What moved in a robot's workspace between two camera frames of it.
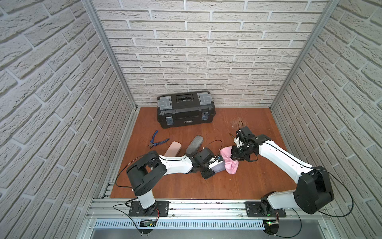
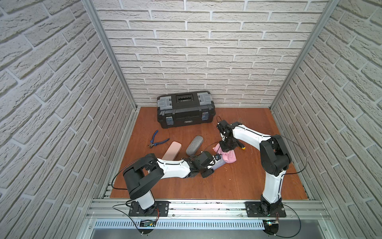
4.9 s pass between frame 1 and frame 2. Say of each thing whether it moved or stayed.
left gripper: stayed
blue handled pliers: stayed
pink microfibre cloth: moved
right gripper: moved
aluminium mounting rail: stayed
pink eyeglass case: stayed
